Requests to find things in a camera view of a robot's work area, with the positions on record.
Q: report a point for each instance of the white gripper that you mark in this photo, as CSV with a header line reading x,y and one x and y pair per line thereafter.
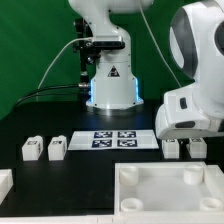
x,y
179,118

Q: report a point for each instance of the white square tabletop tray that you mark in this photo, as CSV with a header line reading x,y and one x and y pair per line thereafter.
x,y
168,187

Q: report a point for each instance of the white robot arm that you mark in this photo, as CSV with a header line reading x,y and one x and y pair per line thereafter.
x,y
196,40

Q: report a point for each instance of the white sheet with markers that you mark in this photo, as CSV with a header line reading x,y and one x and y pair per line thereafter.
x,y
113,139

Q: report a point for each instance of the white front table rail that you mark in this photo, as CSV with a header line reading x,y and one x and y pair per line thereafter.
x,y
201,218

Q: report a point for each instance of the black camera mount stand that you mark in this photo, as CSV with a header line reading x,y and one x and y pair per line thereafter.
x,y
87,53

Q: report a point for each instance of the white bracket left edge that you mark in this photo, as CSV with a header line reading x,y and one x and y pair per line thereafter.
x,y
6,183

